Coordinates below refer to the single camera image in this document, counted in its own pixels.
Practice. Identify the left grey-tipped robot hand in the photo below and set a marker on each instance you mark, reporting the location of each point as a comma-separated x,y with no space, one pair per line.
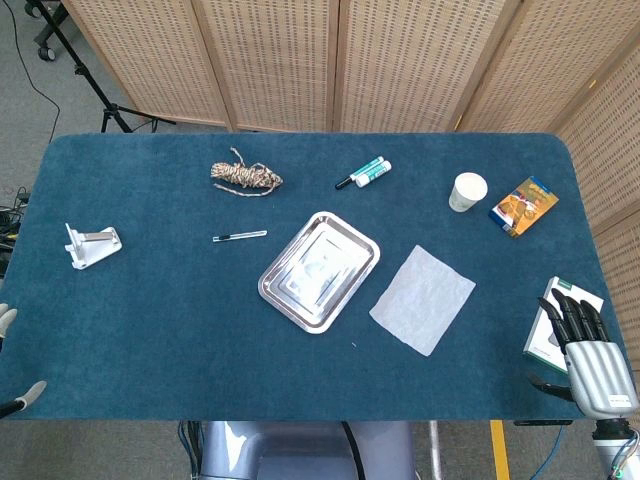
30,392

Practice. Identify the wicker folding screen panel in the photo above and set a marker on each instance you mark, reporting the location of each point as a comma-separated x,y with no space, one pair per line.
150,50
410,60
550,50
275,60
622,270
610,150

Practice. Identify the silver table leg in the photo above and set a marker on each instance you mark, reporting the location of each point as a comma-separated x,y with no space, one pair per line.
436,450

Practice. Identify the white paper cup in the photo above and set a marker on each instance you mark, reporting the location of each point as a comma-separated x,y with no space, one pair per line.
467,192

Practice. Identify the black white pen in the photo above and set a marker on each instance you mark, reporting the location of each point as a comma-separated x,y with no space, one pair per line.
240,236

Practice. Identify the orange blue snack box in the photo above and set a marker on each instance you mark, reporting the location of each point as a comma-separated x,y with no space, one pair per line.
522,207

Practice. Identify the green marker with black cap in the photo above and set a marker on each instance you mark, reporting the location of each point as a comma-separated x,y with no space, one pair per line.
360,173

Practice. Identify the white silver phone stand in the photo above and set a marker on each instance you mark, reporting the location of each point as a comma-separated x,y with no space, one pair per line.
95,247

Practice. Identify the black wheeled stand base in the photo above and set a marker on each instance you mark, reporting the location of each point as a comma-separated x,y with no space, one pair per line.
47,52

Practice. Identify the white green-label glue stick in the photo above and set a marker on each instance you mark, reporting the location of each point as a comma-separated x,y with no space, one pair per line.
375,173

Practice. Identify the black tripod stand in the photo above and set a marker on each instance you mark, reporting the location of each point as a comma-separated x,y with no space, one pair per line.
81,70

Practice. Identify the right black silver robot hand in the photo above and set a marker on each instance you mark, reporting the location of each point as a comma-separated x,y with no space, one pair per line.
602,375

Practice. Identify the black desk control panel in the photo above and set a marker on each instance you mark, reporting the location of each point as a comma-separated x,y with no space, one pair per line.
542,422

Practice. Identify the lavender robot torso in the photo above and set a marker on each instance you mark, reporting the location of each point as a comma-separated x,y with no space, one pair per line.
300,455

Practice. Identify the stainless steel tray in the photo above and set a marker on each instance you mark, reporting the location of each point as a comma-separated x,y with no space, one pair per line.
320,272

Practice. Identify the white USB hub box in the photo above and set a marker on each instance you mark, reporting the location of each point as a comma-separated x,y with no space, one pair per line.
542,340

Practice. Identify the white cloth sheet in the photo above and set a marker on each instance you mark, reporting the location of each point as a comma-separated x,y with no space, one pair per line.
422,300

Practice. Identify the blue felt table cover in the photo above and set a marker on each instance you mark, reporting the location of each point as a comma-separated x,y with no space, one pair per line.
175,310

